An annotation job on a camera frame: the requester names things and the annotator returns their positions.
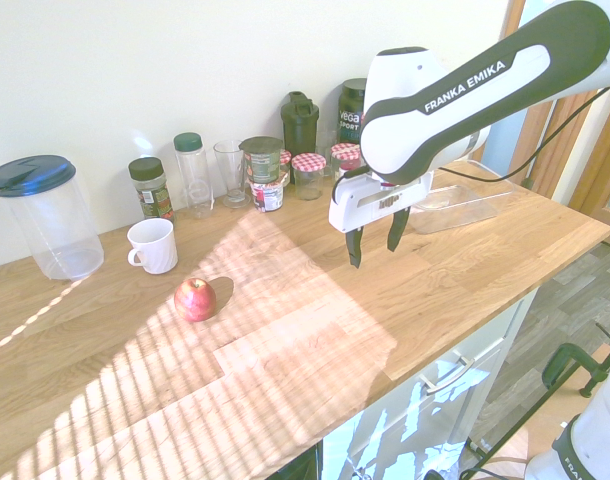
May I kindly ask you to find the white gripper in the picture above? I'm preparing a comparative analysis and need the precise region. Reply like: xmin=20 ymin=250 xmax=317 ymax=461
xmin=327 ymin=169 xmax=435 ymax=270

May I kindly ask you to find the clear plastic container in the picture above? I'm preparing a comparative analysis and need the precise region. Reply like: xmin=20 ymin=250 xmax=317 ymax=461
xmin=411 ymin=158 xmax=519 ymax=236

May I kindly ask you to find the red apple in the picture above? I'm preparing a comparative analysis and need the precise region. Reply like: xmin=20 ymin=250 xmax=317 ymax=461
xmin=173 ymin=278 xmax=218 ymax=323

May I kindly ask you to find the glass jar with checkered lid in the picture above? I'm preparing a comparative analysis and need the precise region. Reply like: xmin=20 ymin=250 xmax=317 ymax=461
xmin=330 ymin=142 xmax=363 ymax=184
xmin=277 ymin=149 xmax=293 ymax=187
xmin=291 ymin=153 xmax=327 ymax=202

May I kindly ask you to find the white yoghurt pot red label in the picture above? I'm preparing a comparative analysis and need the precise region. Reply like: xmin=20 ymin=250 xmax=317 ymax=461
xmin=250 ymin=180 xmax=286 ymax=214

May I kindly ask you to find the black Vega Sport protein tub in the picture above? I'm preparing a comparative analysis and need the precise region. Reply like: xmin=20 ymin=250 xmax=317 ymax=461
xmin=337 ymin=77 xmax=370 ymax=147

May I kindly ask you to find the dark green shaker bottle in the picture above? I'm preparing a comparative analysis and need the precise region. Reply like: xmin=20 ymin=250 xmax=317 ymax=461
xmin=279 ymin=90 xmax=320 ymax=158

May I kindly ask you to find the green-labelled tub with dark lid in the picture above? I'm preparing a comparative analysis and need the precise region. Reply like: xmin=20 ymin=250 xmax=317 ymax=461
xmin=239 ymin=136 xmax=283 ymax=185

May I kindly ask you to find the tall clear drinking glass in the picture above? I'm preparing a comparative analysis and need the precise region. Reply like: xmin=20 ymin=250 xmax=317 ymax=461
xmin=213 ymin=140 xmax=252 ymax=210

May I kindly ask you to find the clear bottle with green cap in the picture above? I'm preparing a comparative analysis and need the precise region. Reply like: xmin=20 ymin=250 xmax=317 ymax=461
xmin=173 ymin=131 xmax=214 ymax=221

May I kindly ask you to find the white ceramic mug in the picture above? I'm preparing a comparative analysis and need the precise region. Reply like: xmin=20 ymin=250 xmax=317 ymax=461
xmin=126 ymin=217 xmax=180 ymax=276

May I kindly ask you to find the dark-lidded brown spice jar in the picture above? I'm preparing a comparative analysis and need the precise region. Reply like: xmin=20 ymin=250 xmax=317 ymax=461
xmin=128 ymin=156 xmax=177 ymax=226

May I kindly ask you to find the black metal clamp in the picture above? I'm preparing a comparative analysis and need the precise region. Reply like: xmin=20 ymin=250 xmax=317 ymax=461
xmin=541 ymin=322 xmax=610 ymax=399

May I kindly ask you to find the clear pitcher with blue lid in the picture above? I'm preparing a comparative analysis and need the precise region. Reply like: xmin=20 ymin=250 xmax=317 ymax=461
xmin=0 ymin=154 xmax=106 ymax=281

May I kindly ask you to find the white cabinet drawer with handle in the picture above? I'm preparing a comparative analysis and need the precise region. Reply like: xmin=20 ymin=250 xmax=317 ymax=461
xmin=322 ymin=289 xmax=539 ymax=480

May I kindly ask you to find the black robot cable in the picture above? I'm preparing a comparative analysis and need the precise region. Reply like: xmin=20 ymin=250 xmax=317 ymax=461
xmin=437 ymin=86 xmax=610 ymax=189

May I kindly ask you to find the wooden door frame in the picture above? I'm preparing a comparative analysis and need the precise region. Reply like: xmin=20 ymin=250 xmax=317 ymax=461
xmin=467 ymin=0 xmax=610 ymax=217

